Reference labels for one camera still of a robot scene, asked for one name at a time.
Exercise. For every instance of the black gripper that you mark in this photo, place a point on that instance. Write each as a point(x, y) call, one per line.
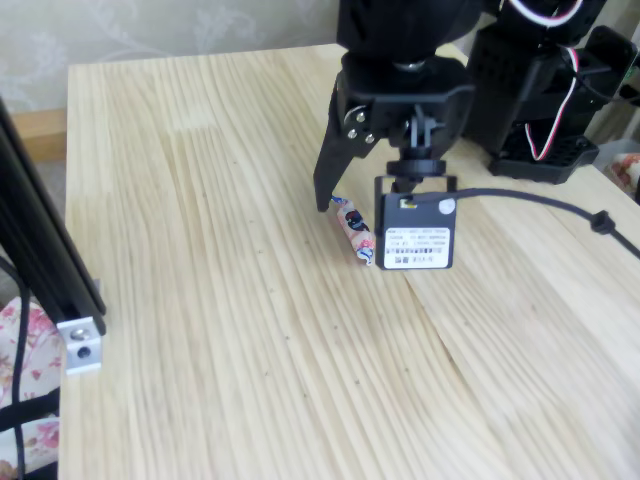
point(400, 82)

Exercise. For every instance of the candy red blue white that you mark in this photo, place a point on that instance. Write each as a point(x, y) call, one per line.
point(352, 225)

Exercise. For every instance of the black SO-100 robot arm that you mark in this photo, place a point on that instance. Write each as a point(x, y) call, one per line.
point(505, 85)

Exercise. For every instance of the floral pattern fabric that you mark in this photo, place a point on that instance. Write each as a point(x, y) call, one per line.
point(627, 170)
point(45, 440)

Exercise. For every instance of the wooden skirting board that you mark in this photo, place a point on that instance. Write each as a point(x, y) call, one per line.
point(40, 132)

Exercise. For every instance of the black flat bar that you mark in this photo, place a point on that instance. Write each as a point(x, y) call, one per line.
point(30, 412)

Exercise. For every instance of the black camera box with label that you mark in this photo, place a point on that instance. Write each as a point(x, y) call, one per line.
point(420, 235)

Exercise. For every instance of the black aluminium extrusion post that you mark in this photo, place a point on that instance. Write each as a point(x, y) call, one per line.
point(35, 240)

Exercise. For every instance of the silver corner bracket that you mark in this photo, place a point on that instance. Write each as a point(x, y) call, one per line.
point(80, 345)

